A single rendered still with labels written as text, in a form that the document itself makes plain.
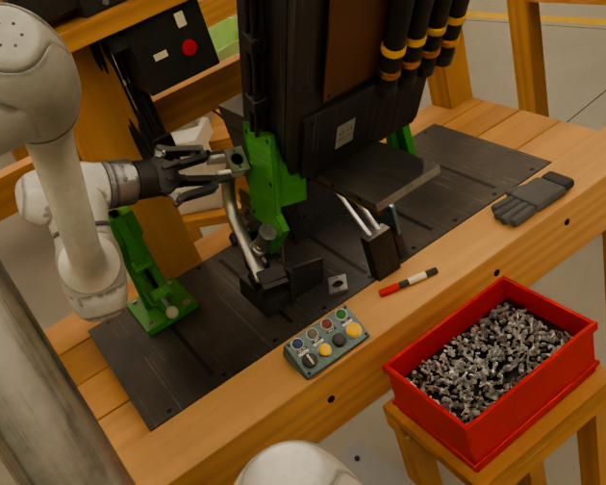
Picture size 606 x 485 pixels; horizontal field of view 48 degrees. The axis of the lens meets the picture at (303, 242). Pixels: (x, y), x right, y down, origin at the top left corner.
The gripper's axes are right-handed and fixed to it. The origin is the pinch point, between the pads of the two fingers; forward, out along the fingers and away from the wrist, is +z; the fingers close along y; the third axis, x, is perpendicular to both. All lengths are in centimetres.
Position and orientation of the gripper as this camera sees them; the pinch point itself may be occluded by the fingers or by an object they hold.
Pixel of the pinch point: (227, 165)
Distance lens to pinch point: 143.7
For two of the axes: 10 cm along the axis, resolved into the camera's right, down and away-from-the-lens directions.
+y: -3.8, -8.9, 2.5
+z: 8.2, -2.0, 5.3
